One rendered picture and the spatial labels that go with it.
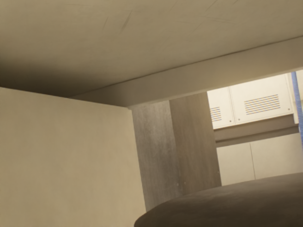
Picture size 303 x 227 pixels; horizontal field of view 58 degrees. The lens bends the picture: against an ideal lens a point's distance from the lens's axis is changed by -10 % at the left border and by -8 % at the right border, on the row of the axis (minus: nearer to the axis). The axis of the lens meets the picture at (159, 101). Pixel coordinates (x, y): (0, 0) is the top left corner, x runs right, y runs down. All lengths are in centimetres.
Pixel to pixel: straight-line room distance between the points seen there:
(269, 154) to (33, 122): 161
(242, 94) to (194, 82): 139
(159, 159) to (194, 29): 75
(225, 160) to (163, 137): 89
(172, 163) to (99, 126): 57
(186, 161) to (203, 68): 58
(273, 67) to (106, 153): 37
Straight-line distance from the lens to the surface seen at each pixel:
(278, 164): 191
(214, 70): 62
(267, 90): 199
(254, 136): 193
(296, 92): 189
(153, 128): 115
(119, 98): 70
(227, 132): 204
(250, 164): 192
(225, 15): 44
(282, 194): 38
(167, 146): 111
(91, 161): 55
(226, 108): 202
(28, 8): 36
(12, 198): 43
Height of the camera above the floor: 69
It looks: 10 degrees up
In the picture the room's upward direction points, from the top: 8 degrees counter-clockwise
